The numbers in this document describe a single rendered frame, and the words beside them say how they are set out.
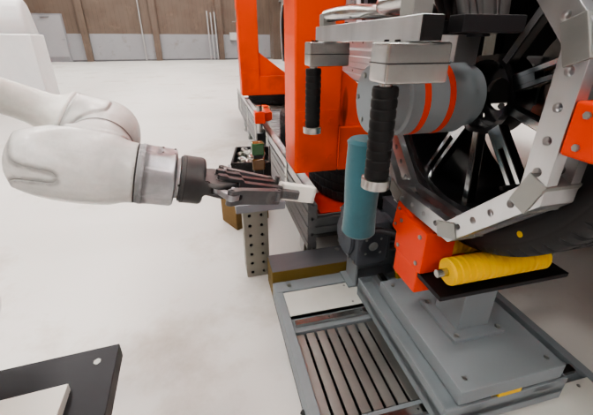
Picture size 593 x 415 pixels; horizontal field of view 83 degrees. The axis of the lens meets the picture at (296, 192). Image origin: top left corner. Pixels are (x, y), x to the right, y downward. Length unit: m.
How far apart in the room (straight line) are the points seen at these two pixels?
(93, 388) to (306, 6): 1.09
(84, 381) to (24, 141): 0.55
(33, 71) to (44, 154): 5.79
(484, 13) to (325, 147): 0.78
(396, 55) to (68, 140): 0.43
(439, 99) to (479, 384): 0.66
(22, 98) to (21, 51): 5.63
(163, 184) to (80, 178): 0.10
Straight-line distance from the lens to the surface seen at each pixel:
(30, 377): 0.99
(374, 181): 0.50
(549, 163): 0.57
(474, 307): 1.05
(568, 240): 0.68
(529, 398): 1.16
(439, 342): 1.04
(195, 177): 0.52
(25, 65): 6.31
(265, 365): 1.21
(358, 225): 0.86
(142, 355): 1.34
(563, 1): 0.58
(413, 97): 0.63
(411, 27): 0.47
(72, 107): 0.65
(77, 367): 0.95
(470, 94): 0.70
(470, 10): 0.50
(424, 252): 0.81
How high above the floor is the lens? 0.95
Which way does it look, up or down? 24 degrees down
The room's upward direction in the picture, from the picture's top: straight up
